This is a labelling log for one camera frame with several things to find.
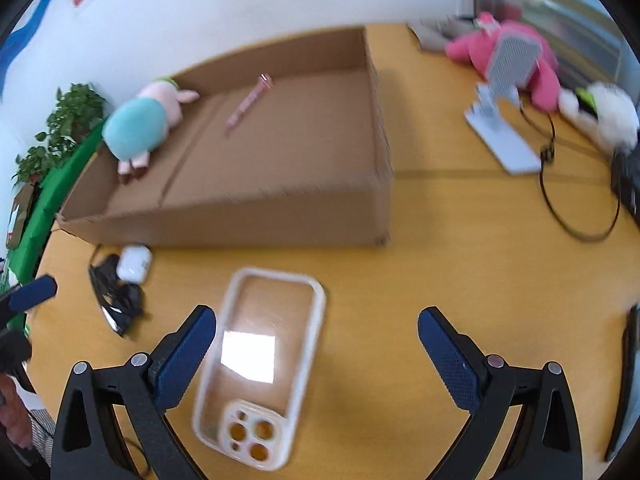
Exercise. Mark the white plush toy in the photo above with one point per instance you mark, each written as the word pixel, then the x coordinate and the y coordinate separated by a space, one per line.
pixel 604 113

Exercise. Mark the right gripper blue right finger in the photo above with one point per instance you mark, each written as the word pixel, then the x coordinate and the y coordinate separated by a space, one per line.
pixel 545 441

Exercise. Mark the person's left hand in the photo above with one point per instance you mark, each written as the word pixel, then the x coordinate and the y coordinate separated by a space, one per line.
pixel 14 417

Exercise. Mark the white earbuds case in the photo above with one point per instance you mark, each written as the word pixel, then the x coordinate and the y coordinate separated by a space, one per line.
pixel 134 264

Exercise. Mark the black sunglasses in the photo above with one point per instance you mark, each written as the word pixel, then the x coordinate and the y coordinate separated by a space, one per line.
pixel 121 303

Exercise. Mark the black flat object right edge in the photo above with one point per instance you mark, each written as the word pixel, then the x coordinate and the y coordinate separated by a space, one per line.
pixel 627 411

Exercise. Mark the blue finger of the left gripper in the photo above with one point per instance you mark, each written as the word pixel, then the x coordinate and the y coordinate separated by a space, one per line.
pixel 22 298

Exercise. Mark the shallow cardboard box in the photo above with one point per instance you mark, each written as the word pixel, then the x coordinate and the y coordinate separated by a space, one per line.
pixel 308 166

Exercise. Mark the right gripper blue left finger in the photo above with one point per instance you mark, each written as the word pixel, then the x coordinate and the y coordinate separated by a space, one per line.
pixel 88 442

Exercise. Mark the black device at table edge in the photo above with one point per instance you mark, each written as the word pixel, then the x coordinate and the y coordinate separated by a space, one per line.
pixel 625 180

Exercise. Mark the teal pink plush toy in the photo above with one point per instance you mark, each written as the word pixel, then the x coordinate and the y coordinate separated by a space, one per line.
pixel 141 125

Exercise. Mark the pink glitter pen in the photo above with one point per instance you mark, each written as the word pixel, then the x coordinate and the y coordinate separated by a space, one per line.
pixel 262 86

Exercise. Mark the green cloth table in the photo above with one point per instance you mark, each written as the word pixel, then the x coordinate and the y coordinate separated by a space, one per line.
pixel 24 261

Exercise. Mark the white clear phone case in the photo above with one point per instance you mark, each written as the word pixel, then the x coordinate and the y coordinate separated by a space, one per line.
pixel 254 376

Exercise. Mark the grey folded cloth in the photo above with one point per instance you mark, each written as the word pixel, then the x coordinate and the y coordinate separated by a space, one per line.
pixel 433 34

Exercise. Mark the green potted plant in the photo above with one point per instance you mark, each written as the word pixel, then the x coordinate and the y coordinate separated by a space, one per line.
pixel 76 112

